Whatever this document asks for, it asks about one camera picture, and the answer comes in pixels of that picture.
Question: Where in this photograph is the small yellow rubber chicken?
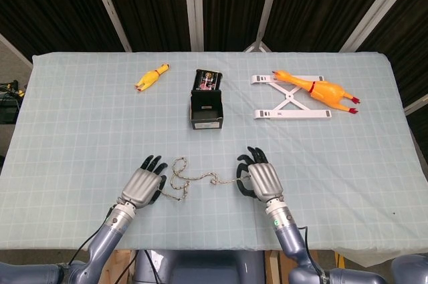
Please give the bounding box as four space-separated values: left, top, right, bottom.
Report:
134 63 170 93

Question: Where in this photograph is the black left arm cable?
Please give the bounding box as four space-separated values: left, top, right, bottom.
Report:
68 208 114 265

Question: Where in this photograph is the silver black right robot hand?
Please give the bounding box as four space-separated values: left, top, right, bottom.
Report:
235 146 285 202

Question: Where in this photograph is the black electronic equipment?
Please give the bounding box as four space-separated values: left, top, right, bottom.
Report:
0 79 24 124

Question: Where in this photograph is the large orange rubber chicken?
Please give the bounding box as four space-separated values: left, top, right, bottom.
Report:
271 69 361 114

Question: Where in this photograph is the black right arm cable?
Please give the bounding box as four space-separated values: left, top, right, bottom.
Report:
298 225 322 275

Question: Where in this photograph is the white frame post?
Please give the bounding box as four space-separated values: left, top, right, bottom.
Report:
183 0 204 52
85 0 133 53
243 0 284 53
339 0 411 53

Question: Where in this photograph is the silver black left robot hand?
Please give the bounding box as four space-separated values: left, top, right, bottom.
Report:
120 154 168 210

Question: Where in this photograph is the black pleated curtain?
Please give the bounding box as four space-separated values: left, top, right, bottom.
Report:
0 0 428 131

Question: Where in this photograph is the wooden table frame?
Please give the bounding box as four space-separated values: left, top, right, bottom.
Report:
96 249 345 284

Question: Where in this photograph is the blue-grey robot torso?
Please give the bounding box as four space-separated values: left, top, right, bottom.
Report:
133 249 267 284

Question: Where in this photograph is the black open cardboard box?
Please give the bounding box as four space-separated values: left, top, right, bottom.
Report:
189 89 224 130

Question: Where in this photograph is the white folding laptop stand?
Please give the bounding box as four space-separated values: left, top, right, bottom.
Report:
250 74 333 120

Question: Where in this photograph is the light blue checkered tablecloth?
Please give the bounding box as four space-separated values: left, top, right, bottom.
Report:
0 51 428 259

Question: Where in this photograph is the beige speckled braided rope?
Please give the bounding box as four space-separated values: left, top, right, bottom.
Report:
159 157 251 202

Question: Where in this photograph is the black printed packet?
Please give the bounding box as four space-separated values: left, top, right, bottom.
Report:
195 68 224 92

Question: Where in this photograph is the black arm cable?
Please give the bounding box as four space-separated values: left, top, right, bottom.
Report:
68 208 114 265
298 225 322 275

